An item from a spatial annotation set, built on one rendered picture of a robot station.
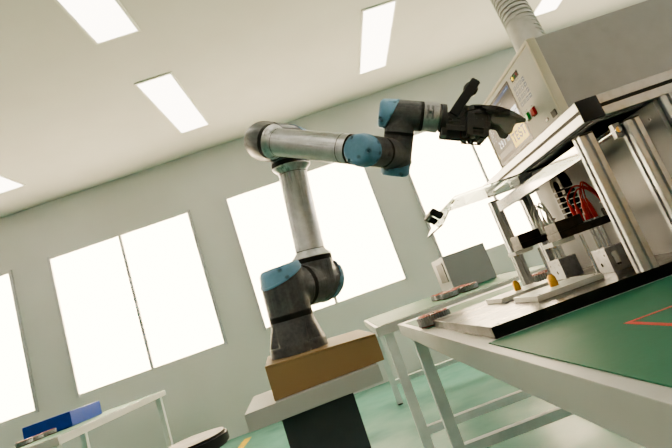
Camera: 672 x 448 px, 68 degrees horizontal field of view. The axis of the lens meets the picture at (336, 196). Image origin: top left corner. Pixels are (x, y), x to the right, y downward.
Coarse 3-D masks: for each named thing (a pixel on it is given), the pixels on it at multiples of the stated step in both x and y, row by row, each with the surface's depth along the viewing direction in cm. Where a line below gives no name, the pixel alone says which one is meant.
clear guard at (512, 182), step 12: (540, 168) 130; (504, 180) 129; (516, 180) 137; (468, 192) 128; (480, 192) 135; (492, 192) 144; (456, 204) 142; (468, 204) 152; (444, 216) 129; (432, 228) 147
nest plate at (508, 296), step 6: (534, 282) 141; (540, 282) 134; (546, 282) 128; (522, 288) 135; (528, 288) 129; (534, 288) 128; (504, 294) 137; (510, 294) 130; (516, 294) 127; (522, 294) 127; (486, 300) 141; (492, 300) 135; (498, 300) 130; (504, 300) 127; (510, 300) 127
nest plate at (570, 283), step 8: (568, 280) 113; (576, 280) 106; (584, 280) 104; (592, 280) 104; (544, 288) 114; (552, 288) 108; (560, 288) 104; (568, 288) 104; (520, 296) 115; (528, 296) 109; (536, 296) 104; (544, 296) 104; (552, 296) 104
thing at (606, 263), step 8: (600, 248) 114; (608, 248) 109; (616, 248) 109; (600, 256) 112; (608, 256) 109; (624, 256) 109; (600, 264) 113; (608, 264) 109; (616, 264) 108; (624, 264) 108; (608, 272) 111
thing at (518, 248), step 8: (528, 232) 135; (536, 232) 135; (512, 240) 139; (520, 240) 135; (528, 240) 134; (536, 240) 134; (544, 240) 134; (520, 248) 135; (528, 248) 134; (552, 248) 139; (560, 248) 135; (512, 256) 137; (560, 256) 136
